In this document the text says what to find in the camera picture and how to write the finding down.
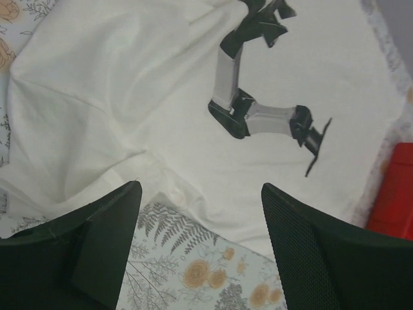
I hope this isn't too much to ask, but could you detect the floral patterned table mat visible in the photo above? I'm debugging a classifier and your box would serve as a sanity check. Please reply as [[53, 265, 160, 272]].
[[0, 0, 413, 310]]

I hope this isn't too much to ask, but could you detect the red plastic bin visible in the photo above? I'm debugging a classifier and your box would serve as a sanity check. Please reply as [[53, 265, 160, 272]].
[[367, 143, 412, 240]]

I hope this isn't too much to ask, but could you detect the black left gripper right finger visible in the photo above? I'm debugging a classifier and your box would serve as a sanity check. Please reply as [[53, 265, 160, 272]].
[[261, 183, 412, 309]]

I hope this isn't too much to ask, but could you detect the white t-shirt with robot print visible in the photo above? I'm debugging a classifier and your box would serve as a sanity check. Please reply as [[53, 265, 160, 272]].
[[1, 1, 412, 257]]

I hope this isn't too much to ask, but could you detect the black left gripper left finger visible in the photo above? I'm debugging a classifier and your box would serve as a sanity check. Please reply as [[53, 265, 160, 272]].
[[1, 181, 142, 309]]

